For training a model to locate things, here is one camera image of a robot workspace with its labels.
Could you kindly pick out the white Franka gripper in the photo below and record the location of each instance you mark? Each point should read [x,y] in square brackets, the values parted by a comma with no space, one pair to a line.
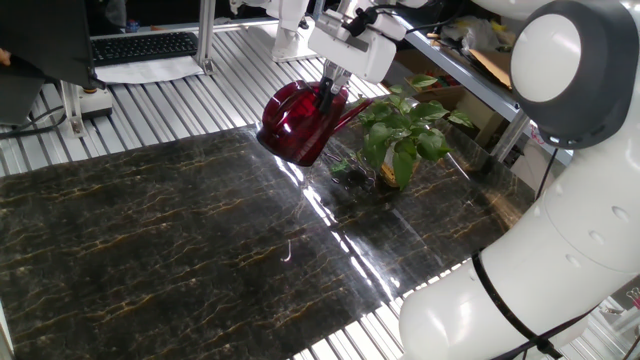
[370,57]

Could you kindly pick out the dark red watering can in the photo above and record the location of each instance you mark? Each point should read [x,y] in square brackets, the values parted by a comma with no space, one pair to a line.
[295,125]

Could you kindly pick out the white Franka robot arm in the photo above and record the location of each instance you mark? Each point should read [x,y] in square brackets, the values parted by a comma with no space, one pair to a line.
[550,275]

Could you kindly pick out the green leafy plant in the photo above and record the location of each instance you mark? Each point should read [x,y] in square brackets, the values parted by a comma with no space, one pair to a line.
[400,130]

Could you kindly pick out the yellow plant pot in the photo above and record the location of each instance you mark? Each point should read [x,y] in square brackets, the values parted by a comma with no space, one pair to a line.
[385,172]

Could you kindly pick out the white stand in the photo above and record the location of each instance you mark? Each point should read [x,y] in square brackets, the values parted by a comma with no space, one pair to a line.
[292,35]

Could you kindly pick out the brown cardboard box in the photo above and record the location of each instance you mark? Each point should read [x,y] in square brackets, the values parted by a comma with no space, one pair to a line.
[465,102]

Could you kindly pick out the white paper sheet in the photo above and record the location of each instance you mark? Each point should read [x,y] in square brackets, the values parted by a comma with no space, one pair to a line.
[145,72]

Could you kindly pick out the black keyboard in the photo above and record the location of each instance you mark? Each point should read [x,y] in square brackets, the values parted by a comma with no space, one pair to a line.
[142,47]

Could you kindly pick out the black marble pattern mat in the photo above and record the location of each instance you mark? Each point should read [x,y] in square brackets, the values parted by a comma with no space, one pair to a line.
[150,225]

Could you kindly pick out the white emergency stop box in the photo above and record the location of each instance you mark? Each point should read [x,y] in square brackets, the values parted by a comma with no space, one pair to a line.
[97,102]

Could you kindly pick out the black monitor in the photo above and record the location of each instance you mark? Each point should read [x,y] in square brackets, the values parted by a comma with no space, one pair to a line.
[45,35]

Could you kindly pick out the dark grey case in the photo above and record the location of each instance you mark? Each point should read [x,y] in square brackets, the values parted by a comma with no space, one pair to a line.
[17,97]

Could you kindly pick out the aluminium upright post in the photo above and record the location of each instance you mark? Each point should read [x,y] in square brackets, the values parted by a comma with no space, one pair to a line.
[206,35]

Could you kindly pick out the aluminium shelf frame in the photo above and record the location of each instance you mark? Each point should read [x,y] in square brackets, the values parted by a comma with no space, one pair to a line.
[475,85]

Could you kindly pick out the short aluminium bracket post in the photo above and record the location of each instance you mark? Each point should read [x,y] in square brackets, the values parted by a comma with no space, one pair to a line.
[72,107]

